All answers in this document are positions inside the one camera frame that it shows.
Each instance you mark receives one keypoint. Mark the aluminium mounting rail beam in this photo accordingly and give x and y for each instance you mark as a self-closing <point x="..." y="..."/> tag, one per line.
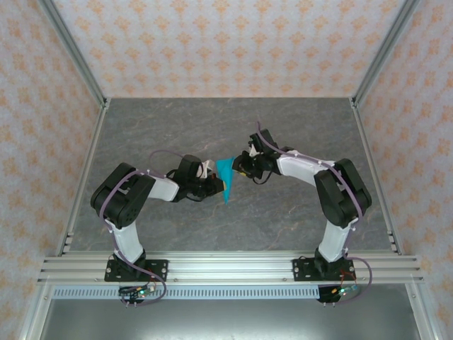
<point x="230" y="269"/>

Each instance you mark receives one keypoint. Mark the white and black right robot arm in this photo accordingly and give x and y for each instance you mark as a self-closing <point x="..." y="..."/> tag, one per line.
<point x="332" y="241"/>

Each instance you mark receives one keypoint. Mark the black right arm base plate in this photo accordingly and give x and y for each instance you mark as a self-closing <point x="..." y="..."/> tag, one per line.
<point x="301" y="272"/>

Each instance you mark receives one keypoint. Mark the aluminium frame post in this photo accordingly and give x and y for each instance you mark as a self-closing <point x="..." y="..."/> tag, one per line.
<point x="75" y="53"/>
<point x="382" y="53"/>

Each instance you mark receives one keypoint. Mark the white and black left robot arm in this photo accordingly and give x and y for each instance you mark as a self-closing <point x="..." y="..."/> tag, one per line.
<point x="129" y="244"/>

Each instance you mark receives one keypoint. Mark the aluminium frame leg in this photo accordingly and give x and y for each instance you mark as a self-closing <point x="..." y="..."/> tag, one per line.
<point x="35" y="311"/>
<point x="419" y="311"/>

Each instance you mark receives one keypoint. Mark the aluminium table side rail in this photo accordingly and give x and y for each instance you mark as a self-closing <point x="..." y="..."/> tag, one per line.
<point x="376" y="177"/>
<point x="84" y="177"/>

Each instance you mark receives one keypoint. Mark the grey metal shelf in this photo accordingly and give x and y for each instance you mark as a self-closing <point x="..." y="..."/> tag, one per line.
<point x="230" y="318"/>

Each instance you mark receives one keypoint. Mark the blue paper sheet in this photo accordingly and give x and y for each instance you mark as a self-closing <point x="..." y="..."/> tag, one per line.
<point x="226" y="177"/>

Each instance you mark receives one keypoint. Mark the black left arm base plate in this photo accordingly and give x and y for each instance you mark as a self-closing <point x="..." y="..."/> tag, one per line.
<point x="159" y="271"/>

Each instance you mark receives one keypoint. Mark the circuit board with green light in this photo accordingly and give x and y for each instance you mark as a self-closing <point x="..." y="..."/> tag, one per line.
<point x="341" y="291"/>
<point x="141" y="292"/>

